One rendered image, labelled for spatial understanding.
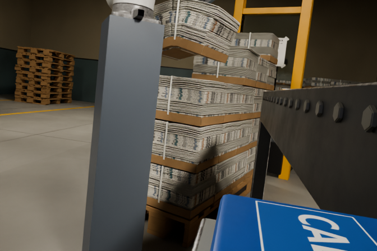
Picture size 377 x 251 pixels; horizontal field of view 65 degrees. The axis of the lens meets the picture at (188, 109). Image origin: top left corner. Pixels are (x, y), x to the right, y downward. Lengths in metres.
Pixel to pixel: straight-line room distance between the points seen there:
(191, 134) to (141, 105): 0.41
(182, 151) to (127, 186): 0.41
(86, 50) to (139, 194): 8.73
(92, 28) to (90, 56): 0.84
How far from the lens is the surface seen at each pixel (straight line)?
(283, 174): 3.09
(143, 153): 1.15
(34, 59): 7.91
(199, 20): 1.43
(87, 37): 9.79
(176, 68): 8.69
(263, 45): 2.56
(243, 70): 1.95
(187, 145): 1.46
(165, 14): 1.55
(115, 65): 1.08
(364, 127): 0.23
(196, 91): 1.43
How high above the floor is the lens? 0.78
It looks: 4 degrees down
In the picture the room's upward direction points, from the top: 6 degrees clockwise
